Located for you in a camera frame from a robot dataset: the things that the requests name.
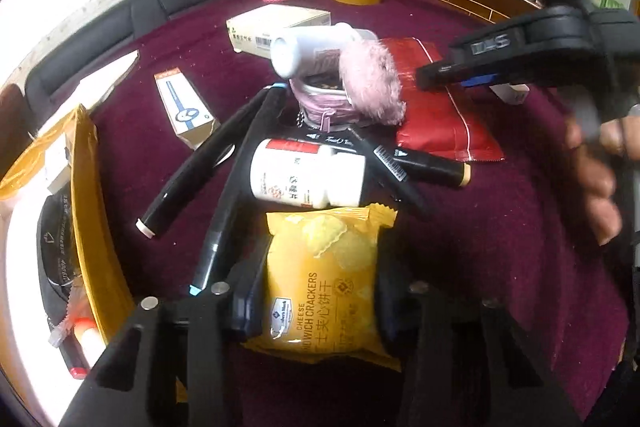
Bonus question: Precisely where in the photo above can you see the black marker blue ends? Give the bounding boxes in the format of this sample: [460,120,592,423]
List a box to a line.
[189,82,287,297]

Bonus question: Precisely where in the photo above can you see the black marker beige cap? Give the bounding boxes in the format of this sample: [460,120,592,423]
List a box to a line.
[300,133,472,188]

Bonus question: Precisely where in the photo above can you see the pink striped pouch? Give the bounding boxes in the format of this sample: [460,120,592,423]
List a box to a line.
[290,74,358,132]

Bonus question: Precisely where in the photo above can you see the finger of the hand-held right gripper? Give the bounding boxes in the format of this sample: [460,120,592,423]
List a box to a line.
[416,6,598,92]

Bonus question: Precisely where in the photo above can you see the white pill bottle red label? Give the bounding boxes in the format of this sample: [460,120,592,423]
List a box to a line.
[250,138,367,209]

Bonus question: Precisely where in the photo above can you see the white cardboard carton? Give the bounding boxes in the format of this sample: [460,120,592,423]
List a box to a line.
[226,4,332,55]

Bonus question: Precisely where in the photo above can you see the pink fluffy pouch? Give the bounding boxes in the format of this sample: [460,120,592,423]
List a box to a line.
[339,39,406,126]

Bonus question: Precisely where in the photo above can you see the stack of white papers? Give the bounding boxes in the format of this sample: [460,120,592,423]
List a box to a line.
[45,52,141,110]

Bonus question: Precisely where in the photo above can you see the red foil packet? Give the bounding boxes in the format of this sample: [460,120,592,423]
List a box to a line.
[382,38,503,162]

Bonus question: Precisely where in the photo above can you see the person's right hand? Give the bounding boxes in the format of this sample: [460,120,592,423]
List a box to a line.
[566,107,626,247]

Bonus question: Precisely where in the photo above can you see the yellow cheese cracker packet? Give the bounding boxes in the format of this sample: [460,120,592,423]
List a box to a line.
[242,203,401,370]

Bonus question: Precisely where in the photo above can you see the black leather sofa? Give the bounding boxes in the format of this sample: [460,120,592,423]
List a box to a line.
[25,0,261,108]

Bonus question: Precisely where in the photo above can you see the yellow rimmed cardboard box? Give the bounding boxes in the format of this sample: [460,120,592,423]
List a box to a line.
[0,104,138,358]

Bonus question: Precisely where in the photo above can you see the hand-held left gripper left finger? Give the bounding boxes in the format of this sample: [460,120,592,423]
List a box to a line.
[60,252,272,427]

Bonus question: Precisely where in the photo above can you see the white blue ointment carton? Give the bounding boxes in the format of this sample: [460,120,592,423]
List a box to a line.
[154,68,220,151]

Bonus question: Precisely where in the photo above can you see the red capped marker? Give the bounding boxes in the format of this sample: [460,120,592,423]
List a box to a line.
[50,317,108,380]

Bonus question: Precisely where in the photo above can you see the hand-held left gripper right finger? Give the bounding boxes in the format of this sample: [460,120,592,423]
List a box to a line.
[375,227,581,427]

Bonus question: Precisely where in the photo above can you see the white plastic tube bottle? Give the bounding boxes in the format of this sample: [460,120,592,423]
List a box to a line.
[270,23,363,78]

